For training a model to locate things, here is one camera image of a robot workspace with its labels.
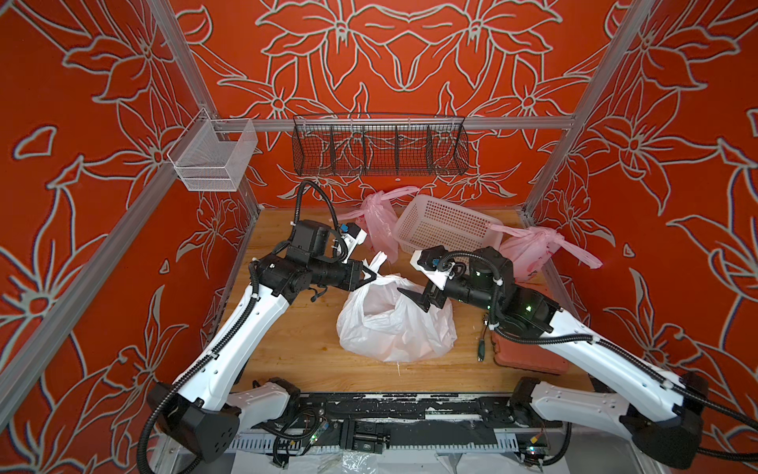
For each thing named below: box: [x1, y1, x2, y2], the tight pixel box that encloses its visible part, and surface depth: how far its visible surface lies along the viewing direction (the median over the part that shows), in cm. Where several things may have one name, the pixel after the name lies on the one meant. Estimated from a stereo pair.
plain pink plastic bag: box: [335, 185, 420, 265], surface depth 99 cm
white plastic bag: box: [336, 250, 457, 363], surface depth 73 cm
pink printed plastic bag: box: [489, 224, 604, 282], surface depth 88 cm
